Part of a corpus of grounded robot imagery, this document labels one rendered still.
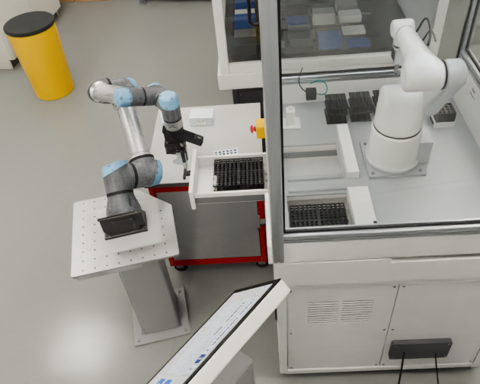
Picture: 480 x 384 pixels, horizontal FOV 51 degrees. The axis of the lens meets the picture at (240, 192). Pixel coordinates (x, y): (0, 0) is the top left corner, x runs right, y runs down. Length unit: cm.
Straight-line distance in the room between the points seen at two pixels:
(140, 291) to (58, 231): 115
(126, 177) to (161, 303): 73
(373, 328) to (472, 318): 40
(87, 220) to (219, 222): 68
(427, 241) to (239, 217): 110
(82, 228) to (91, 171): 153
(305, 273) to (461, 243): 54
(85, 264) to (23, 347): 96
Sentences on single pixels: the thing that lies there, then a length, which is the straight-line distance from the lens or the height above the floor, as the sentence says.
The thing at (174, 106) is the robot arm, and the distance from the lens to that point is 198.
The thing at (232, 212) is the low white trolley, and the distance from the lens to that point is 258.
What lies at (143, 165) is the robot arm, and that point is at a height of 96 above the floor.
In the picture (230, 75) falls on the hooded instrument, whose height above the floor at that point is 90.
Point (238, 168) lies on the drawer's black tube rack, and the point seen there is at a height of 90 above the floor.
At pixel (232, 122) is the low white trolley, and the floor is 76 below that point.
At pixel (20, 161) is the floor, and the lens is 419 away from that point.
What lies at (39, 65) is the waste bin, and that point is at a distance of 459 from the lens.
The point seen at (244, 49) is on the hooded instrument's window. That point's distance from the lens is 281.
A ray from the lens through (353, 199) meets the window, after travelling 162.
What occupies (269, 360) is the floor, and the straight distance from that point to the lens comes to 267.
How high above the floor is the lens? 239
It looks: 44 degrees down
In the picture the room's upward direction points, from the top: 6 degrees counter-clockwise
